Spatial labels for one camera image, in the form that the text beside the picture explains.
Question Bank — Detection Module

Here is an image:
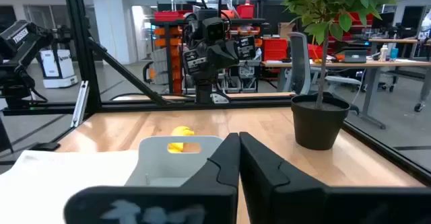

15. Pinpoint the wooden office desk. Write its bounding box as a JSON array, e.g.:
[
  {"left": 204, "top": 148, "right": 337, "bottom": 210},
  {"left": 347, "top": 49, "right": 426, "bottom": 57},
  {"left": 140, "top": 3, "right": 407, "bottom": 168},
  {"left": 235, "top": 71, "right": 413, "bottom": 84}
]
[{"left": 261, "top": 58, "right": 431, "bottom": 130}]

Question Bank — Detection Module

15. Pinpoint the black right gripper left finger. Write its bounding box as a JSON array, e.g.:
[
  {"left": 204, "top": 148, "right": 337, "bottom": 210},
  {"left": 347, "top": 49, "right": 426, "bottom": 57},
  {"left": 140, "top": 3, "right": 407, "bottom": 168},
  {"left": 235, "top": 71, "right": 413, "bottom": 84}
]
[{"left": 63, "top": 132, "right": 241, "bottom": 224}]

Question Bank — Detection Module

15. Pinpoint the red plastic storage box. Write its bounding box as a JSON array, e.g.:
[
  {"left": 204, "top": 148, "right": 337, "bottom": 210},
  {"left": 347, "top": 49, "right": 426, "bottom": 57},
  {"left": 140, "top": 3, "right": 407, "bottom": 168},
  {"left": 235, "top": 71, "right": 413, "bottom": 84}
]
[{"left": 236, "top": 3, "right": 256, "bottom": 20}]

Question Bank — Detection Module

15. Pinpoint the white waffle cloth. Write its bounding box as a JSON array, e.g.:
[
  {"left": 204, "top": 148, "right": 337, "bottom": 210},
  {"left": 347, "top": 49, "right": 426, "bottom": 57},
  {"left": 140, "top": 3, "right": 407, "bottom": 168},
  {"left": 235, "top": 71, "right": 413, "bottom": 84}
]
[{"left": 0, "top": 149, "right": 139, "bottom": 224}]

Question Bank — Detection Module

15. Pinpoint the grey office chair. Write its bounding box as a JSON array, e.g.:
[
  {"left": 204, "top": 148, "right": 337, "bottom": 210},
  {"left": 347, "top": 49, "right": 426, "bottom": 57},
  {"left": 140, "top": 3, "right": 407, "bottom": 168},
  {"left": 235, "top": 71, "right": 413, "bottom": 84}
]
[{"left": 288, "top": 32, "right": 363, "bottom": 114}]

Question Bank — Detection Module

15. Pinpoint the green potted plant black pot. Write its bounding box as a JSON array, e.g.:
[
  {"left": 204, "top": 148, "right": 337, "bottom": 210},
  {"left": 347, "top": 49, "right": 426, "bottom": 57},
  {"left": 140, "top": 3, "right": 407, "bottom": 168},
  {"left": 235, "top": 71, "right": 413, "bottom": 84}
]
[{"left": 274, "top": 0, "right": 411, "bottom": 151}]

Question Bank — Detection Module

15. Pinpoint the white mobile cart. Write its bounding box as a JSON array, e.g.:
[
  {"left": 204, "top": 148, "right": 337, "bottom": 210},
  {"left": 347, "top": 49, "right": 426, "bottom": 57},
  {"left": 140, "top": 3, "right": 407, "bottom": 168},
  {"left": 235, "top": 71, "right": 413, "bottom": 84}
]
[{"left": 39, "top": 48, "right": 79, "bottom": 89}]

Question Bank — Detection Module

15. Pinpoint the yellow toy banana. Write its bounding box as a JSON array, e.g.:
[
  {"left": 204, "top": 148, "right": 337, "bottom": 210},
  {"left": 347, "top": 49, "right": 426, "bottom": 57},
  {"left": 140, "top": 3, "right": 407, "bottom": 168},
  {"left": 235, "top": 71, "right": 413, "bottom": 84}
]
[{"left": 167, "top": 126, "right": 195, "bottom": 154}]

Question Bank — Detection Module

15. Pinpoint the red plastic crate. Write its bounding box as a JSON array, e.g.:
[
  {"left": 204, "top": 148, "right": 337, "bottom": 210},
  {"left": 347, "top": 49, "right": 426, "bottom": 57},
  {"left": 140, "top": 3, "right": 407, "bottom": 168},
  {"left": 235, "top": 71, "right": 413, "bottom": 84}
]
[{"left": 262, "top": 38, "right": 289, "bottom": 62}]

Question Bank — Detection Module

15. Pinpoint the silver aluminium extrusion bar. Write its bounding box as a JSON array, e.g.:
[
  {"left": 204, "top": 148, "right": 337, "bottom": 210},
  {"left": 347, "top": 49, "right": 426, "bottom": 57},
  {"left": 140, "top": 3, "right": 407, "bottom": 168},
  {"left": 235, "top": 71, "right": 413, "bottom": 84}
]
[{"left": 70, "top": 80, "right": 90, "bottom": 128}]

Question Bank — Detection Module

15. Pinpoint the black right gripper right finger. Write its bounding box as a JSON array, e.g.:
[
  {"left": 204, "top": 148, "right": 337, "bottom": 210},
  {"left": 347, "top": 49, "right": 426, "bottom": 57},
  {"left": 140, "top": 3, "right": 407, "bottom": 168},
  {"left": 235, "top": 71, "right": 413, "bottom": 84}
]
[{"left": 239, "top": 131, "right": 431, "bottom": 224}]

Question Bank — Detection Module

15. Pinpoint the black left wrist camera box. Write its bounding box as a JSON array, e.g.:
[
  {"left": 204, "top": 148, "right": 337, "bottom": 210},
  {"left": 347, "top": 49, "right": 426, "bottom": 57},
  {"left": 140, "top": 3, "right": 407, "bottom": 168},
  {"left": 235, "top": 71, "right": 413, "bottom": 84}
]
[{"left": 201, "top": 16, "right": 226, "bottom": 43}]

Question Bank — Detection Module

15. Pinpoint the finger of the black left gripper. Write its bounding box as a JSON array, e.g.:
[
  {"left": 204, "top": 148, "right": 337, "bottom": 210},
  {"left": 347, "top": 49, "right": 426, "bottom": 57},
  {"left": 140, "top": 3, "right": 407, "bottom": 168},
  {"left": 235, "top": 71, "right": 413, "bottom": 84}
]
[
  {"left": 183, "top": 45, "right": 225, "bottom": 76},
  {"left": 221, "top": 35, "right": 257, "bottom": 71}
]

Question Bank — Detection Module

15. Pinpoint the black aluminium table frame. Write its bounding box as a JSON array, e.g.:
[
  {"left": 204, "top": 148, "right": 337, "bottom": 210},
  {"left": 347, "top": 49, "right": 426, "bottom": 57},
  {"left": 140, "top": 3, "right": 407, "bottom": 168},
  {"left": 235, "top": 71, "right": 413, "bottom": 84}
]
[{"left": 0, "top": 0, "right": 431, "bottom": 186}]

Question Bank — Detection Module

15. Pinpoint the grey laptop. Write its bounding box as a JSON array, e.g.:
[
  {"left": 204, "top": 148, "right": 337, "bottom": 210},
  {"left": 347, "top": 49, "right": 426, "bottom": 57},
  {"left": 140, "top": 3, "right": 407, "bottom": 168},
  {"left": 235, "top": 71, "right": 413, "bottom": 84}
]
[{"left": 343, "top": 49, "right": 368, "bottom": 64}]

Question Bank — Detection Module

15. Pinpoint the white plastic handled bin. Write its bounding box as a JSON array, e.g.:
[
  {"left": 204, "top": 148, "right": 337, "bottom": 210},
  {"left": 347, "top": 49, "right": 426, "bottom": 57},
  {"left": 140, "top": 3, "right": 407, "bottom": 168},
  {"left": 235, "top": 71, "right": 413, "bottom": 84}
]
[{"left": 125, "top": 135, "right": 226, "bottom": 188}]

